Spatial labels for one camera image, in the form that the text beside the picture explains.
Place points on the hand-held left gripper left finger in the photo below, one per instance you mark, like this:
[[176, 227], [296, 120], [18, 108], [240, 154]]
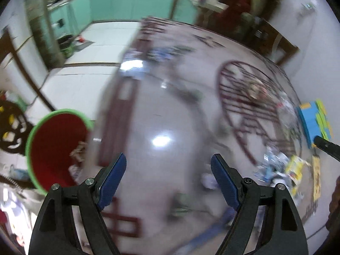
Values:
[[113, 180]]

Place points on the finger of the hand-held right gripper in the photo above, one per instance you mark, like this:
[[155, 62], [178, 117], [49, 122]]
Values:
[[328, 147]]

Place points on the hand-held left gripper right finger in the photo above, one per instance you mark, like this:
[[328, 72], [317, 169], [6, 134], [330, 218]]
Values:
[[224, 180]]

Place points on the red bin with green rim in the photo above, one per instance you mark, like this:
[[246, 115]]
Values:
[[53, 143]]

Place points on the blue box with coloured tabs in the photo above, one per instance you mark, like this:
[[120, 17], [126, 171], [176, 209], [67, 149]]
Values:
[[309, 122]]

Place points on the brown yellow patterned strip packet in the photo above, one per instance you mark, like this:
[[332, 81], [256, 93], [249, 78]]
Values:
[[315, 178]]

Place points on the flower patterned tablecloth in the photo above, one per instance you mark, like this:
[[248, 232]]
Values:
[[164, 106]]

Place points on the plain brown wooden chair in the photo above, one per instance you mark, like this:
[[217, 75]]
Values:
[[268, 32]]

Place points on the black kitchen waste bin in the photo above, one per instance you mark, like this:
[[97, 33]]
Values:
[[65, 45]]

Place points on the carved dark wooden chair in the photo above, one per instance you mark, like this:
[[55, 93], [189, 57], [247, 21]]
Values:
[[6, 49]]

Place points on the teal kitchen cabinets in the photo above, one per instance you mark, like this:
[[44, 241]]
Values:
[[132, 5]]

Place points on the white wall socket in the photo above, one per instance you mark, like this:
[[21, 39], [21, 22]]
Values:
[[309, 8]]

